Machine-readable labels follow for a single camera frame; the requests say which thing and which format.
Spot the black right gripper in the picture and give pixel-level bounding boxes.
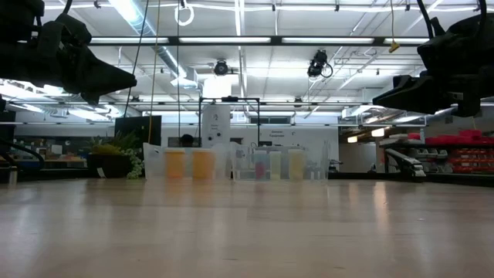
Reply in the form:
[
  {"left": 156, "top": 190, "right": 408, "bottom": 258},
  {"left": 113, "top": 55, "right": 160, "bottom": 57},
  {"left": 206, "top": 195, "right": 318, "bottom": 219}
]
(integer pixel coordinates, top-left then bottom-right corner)
[{"left": 371, "top": 12, "right": 494, "bottom": 119}]

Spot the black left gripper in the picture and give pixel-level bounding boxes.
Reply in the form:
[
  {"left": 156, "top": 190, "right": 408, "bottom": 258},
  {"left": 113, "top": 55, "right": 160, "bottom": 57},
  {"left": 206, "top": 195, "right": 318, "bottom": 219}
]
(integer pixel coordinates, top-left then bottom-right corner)
[{"left": 0, "top": 14, "right": 139, "bottom": 107}]

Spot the large orange pill bottle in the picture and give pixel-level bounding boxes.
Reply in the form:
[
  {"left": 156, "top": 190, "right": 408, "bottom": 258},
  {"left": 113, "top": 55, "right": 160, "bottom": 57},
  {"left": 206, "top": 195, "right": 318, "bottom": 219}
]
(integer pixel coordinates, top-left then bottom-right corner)
[
  {"left": 191, "top": 148, "right": 215, "bottom": 180},
  {"left": 164, "top": 148, "right": 187, "bottom": 180}
]

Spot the large yellow pill bottle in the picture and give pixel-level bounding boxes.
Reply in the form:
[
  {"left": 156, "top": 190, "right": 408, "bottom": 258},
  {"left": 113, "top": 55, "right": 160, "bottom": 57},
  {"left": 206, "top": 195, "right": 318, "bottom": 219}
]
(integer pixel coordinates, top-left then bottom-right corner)
[{"left": 288, "top": 148, "right": 306, "bottom": 181}]

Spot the small pink pill bottle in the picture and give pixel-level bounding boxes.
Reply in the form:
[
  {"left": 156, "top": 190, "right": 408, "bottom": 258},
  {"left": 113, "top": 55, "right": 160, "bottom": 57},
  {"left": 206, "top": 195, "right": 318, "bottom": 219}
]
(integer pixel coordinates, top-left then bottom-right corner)
[{"left": 253, "top": 150, "right": 269, "bottom": 181}]

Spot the red storage bin shelf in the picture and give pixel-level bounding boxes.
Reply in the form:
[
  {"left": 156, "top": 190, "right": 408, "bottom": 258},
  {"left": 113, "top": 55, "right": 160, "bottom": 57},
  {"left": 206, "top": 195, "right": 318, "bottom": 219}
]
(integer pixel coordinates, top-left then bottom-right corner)
[{"left": 380, "top": 129, "right": 494, "bottom": 175}]

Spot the clear plastic bin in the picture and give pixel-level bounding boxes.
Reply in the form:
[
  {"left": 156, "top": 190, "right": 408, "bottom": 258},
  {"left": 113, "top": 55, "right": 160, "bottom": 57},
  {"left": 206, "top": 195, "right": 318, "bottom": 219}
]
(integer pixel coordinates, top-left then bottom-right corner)
[
  {"left": 142, "top": 141, "right": 233, "bottom": 181},
  {"left": 230, "top": 140, "right": 331, "bottom": 182}
]

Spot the black monitor panel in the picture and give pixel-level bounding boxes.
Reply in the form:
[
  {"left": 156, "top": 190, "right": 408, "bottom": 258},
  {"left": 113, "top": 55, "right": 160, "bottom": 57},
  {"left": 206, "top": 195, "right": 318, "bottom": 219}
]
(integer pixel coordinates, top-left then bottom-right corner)
[{"left": 114, "top": 115, "right": 163, "bottom": 148}]

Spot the black overhead light bar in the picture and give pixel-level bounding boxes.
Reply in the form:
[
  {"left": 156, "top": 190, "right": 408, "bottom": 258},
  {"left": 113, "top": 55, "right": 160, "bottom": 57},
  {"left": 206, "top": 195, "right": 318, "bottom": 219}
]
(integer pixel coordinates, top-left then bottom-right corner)
[{"left": 87, "top": 36, "right": 430, "bottom": 47}]

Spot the green potted plant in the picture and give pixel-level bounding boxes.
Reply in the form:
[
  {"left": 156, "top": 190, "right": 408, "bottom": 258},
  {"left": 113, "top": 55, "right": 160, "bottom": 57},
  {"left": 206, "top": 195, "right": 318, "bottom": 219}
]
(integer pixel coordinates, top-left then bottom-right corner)
[{"left": 83, "top": 131, "right": 144, "bottom": 181}]

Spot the round black ceiling device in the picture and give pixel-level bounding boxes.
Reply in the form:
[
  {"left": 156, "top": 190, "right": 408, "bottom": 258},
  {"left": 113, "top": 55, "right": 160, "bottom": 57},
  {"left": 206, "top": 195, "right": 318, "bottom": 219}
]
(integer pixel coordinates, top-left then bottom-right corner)
[{"left": 213, "top": 59, "right": 230, "bottom": 76}]

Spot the white sign board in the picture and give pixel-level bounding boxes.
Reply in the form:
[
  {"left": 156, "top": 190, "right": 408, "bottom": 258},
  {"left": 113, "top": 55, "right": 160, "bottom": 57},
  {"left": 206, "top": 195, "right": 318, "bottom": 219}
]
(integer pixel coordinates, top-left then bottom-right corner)
[{"left": 201, "top": 104, "right": 232, "bottom": 148}]

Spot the white equipment board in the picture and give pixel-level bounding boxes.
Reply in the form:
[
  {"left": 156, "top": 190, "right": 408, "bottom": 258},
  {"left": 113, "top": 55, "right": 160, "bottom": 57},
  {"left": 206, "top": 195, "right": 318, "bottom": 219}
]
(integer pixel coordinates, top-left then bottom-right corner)
[{"left": 259, "top": 127, "right": 340, "bottom": 175}]

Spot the black hanging cable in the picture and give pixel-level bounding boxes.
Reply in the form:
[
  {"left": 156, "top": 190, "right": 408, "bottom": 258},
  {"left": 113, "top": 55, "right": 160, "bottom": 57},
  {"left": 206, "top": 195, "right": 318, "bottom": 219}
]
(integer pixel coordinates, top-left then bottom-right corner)
[{"left": 122, "top": 0, "right": 151, "bottom": 118}]

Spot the yellow hanging plug cord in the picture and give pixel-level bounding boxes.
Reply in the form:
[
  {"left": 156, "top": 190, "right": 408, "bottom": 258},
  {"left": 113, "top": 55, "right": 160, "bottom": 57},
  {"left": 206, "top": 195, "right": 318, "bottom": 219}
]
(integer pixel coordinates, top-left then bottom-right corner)
[{"left": 387, "top": 0, "right": 401, "bottom": 54}]

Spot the white ceiling duct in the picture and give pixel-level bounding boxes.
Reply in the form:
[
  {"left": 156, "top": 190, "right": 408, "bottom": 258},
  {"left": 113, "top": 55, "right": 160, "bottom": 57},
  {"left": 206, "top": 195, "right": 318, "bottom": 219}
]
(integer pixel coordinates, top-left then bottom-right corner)
[{"left": 110, "top": 0, "right": 200, "bottom": 90}]

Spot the silver black frame bracket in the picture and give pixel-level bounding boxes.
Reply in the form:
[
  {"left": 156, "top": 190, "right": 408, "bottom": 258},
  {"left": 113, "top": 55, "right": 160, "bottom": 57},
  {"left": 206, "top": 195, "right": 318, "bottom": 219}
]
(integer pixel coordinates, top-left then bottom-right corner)
[{"left": 384, "top": 147, "right": 427, "bottom": 179}]

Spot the white looped cable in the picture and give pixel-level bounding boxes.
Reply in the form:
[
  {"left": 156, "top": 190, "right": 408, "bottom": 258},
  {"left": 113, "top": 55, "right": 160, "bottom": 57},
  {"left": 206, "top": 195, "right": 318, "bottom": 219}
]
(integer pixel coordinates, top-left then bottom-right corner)
[{"left": 174, "top": 2, "right": 196, "bottom": 28}]

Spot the black overhead camera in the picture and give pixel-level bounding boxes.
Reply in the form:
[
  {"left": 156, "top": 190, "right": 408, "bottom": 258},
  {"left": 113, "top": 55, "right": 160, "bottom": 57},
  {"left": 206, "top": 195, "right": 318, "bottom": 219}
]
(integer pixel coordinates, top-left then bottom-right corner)
[{"left": 306, "top": 49, "right": 333, "bottom": 79}]

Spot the black curved cable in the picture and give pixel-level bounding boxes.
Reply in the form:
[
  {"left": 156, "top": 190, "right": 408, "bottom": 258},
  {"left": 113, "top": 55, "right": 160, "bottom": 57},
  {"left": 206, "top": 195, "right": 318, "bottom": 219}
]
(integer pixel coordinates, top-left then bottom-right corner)
[{"left": 0, "top": 137, "right": 45, "bottom": 173}]

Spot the black tubular stand frame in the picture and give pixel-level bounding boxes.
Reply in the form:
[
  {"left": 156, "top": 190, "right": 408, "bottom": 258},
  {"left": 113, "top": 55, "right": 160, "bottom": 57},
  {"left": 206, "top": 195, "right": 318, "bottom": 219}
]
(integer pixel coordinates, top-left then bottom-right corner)
[{"left": 198, "top": 96, "right": 261, "bottom": 148}]

